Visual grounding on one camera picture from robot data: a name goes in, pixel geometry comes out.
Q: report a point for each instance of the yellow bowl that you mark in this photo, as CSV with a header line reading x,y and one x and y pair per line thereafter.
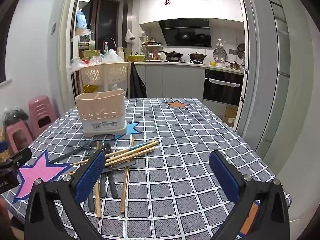
x,y
213,63

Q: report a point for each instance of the black range hood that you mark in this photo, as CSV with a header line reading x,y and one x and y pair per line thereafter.
x,y
186,33

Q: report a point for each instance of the grey checked tablecloth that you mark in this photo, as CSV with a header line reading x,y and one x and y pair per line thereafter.
x,y
190,155

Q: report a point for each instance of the spray bottle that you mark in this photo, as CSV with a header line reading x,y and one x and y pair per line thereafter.
x,y
105,48

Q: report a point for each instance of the black plastic bag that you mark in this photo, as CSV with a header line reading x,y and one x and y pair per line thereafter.
x,y
13,116

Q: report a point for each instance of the orange star sticker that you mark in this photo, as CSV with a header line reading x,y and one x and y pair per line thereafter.
x,y
178,104

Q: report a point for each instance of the green colander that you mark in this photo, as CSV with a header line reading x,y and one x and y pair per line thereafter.
x,y
135,58

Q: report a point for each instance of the blue patterned wooden chopstick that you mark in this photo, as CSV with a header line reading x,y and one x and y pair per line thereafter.
x,y
140,145

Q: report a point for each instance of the black built-in oven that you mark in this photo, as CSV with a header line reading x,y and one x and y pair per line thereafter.
x,y
222,87

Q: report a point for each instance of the black wok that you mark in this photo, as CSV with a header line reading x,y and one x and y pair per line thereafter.
x,y
173,55

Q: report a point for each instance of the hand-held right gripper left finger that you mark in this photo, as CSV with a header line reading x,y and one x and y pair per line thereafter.
x,y
90,177

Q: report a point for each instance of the cardboard box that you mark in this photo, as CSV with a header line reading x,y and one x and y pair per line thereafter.
x,y
230,116

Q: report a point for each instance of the blue hanging bag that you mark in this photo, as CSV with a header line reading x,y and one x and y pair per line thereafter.
x,y
81,20

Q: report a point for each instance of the white hanging plastic bag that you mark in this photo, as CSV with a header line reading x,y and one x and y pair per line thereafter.
x,y
129,36

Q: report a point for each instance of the black hanging jacket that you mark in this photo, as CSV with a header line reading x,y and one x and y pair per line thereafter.
x,y
137,82

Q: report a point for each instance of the white upper cabinets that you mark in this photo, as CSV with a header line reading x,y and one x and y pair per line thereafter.
x,y
190,5

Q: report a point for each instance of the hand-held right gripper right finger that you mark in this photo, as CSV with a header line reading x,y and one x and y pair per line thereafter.
x,y
225,177

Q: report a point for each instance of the clear bag of beans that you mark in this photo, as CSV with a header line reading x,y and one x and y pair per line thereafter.
x,y
3,135

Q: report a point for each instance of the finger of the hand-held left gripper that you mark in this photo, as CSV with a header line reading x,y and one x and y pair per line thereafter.
x,y
3,146
21,155

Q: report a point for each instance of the grey sliding door frame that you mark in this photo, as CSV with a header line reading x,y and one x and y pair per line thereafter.
x,y
257,67

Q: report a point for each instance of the beige plastic utensil holder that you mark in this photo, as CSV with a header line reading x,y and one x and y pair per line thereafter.
x,y
102,112

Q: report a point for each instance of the grey lower cabinets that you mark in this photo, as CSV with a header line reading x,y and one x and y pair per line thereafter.
x,y
172,80

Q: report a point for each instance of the cream perforated plastic basket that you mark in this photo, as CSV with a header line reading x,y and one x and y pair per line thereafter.
x,y
110,76

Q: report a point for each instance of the clear plastic bags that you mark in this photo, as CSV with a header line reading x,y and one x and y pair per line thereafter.
x,y
100,58

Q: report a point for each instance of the small steel saucepan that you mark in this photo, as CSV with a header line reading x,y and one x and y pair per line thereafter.
x,y
235,65

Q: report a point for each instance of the dark cooking pot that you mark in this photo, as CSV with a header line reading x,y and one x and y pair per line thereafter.
x,y
197,56

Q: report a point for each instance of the blue star sticker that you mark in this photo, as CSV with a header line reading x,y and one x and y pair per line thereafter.
x,y
131,130

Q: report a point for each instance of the bunch of wooden chopsticks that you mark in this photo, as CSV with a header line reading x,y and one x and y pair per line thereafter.
x,y
124,192

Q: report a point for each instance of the pink star sticker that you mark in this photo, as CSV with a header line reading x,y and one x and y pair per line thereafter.
x,y
37,172

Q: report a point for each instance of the black knife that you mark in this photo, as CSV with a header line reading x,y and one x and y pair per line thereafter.
x,y
125,165

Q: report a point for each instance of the round metal steamer rack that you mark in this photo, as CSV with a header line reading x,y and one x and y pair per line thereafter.
x,y
220,54

